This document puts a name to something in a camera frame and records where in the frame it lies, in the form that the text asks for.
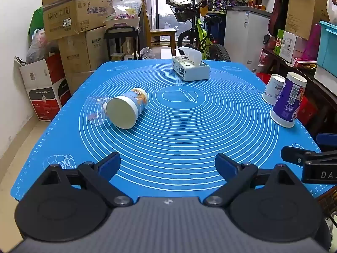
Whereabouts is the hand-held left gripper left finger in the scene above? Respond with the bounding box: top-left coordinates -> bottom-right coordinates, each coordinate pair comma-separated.
35,152 -> 133,207

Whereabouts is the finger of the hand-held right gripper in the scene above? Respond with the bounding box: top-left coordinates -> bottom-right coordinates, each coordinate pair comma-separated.
316,133 -> 337,146
281,146 -> 324,167

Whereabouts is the purple paper cup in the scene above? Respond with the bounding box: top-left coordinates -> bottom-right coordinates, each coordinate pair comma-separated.
270,71 -> 308,128

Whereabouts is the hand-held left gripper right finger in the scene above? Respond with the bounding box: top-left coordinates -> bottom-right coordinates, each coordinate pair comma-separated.
203,153 -> 304,207

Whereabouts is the green bag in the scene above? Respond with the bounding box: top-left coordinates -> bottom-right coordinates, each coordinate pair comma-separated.
28,6 -> 46,44

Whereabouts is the green and white carton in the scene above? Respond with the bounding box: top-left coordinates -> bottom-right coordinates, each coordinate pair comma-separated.
274,29 -> 304,64

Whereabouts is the large open cardboard box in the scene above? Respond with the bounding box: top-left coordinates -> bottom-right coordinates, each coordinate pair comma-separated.
41,0 -> 117,42

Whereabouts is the white tissue box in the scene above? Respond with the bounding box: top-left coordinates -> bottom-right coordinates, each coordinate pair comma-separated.
172,46 -> 210,82

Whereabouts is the small brown cardboard box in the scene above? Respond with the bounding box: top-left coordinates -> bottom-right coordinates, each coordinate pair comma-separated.
65,70 -> 96,96

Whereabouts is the red and white printer box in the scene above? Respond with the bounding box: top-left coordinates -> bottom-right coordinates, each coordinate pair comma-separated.
18,53 -> 72,122

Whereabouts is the white paper cup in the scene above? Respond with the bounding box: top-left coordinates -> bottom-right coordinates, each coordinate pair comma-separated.
262,74 -> 286,106

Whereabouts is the black utility cart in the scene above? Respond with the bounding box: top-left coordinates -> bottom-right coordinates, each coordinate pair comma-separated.
104,26 -> 143,62

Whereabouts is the white chest freezer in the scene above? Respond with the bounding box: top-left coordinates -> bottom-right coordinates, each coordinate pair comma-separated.
223,6 -> 272,72

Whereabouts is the clear plastic cup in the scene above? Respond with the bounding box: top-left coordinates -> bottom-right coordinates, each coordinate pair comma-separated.
82,96 -> 111,126

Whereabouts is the clear bag of snacks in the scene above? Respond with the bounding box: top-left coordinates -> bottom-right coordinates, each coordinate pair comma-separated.
112,0 -> 143,22

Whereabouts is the dark wooden side table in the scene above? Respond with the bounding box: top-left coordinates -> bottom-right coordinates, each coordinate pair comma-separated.
259,47 -> 337,139

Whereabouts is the wooden chair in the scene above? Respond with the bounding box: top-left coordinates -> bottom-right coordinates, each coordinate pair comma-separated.
142,0 -> 178,56

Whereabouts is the teal storage bin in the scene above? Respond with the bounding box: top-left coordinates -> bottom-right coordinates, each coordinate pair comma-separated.
316,20 -> 337,70

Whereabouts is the dark red garment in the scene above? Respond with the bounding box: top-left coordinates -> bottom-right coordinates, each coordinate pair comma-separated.
268,0 -> 291,37

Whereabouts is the tall cardboard box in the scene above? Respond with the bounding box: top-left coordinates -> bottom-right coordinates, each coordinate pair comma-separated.
285,0 -> 330,41

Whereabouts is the blue silicone baking mat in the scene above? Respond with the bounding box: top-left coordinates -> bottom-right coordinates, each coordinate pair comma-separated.
11,59 -> 332,201

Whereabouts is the green bicycle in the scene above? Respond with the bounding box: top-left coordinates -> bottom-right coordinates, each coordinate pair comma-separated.
166,0 -> 231,62

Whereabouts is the plastic bag with red contents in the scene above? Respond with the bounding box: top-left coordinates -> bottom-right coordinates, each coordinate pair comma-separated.
26,28 -> 59,64

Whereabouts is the pink bag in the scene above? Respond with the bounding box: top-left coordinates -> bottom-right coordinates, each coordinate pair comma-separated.
302,23 -> 322,61

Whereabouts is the cartoon print paper cup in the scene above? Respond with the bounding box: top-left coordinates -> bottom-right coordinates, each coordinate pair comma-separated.
106,87 -> 149,130

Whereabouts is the white plastic bag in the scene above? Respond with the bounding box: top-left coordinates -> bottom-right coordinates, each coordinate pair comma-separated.
326,0 -> 337,25

